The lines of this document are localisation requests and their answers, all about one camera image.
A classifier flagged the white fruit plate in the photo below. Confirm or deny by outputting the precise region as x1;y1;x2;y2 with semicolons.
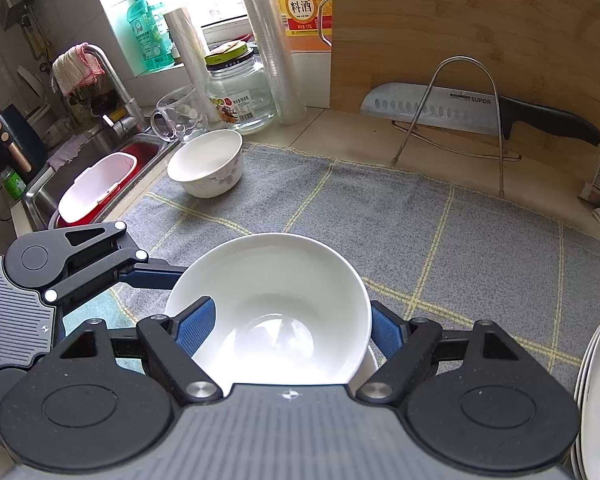
571;325;600;479

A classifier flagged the green dish soap bottle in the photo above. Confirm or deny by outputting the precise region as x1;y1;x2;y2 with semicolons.
126;0;174;72

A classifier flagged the orange cooking wine jug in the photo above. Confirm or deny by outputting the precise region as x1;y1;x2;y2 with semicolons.
270;0;336;52

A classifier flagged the black handled kitchen knife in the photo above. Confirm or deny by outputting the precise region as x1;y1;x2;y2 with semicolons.
360;82;600;146

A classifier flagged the back left white bowl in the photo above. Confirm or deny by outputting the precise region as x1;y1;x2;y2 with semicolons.
168;129;244;200

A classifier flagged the bamboo cutting board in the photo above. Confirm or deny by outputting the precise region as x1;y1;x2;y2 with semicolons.
328;0;600;187

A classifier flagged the black appliance with knobs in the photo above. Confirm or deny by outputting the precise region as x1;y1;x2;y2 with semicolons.
0;105;48;184

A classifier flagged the white floral bowl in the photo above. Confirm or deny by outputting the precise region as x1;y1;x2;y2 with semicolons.
166;233;372;392

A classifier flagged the glass jar yellow lid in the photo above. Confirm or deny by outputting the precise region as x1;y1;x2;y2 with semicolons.
204;40;277;136

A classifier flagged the red white sink basket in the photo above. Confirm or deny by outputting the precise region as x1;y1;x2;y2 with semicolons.
54;141;159;228

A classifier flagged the tall clear film roll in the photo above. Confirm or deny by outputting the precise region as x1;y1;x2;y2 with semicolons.
244;0;306;126

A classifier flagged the steel wire rack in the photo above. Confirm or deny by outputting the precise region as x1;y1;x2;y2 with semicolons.
362;55;521;197

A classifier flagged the pink cloth on faucet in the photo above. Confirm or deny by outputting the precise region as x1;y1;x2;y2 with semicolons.
52;42;105;96

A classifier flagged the grey teal checked towel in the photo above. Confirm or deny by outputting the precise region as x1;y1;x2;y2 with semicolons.
61;142;600;391

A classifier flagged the steel sink faucet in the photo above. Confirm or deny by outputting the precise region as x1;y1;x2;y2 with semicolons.
79;44;149;139

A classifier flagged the clear glass mug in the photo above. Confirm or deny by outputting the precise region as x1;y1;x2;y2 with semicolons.
150;84;209;143

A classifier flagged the short clear film roll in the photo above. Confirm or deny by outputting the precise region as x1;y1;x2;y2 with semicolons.
164;8;221;124

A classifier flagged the steel kitchen sink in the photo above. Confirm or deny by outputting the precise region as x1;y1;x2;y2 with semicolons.
16;124;178;235

